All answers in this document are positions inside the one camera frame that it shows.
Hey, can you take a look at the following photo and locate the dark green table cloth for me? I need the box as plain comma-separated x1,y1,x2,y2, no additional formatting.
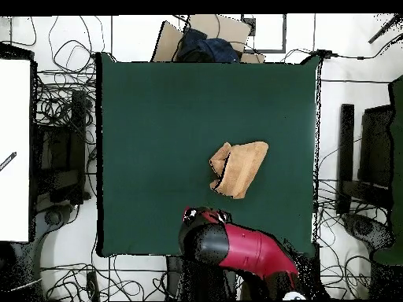
94,51,322,258

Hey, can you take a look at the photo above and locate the office chair base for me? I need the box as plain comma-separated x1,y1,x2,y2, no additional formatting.
32,202,81,301
341,212,396,252

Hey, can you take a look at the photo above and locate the dark blue clothing pile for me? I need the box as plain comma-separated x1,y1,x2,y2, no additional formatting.
175,28,241,63

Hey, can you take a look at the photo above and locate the open cardboard box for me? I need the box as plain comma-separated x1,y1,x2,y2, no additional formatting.
150,13,267,64

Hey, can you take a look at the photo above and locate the black cable adapter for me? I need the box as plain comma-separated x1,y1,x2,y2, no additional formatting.
315,48,339,60

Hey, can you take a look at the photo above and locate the black cable tangle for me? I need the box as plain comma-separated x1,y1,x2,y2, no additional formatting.
315,179,380,300
40,254,168,301
32,15,106,133

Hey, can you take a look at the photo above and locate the tan terry towel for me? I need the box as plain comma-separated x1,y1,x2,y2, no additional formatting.
208,140,270,200

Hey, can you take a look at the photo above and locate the dark green draped cloth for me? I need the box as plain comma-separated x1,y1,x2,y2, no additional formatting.
372,74,403,266

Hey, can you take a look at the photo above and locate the black power strip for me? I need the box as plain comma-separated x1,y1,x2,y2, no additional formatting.
85,271,101,301

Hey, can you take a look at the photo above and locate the white desk top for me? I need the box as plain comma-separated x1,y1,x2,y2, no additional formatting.
0,58,33,243

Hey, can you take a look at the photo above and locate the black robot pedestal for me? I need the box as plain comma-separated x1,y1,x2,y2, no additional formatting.
165,255,190,301

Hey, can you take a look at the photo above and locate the black tripod leg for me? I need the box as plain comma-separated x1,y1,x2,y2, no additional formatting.
367,13,403,45

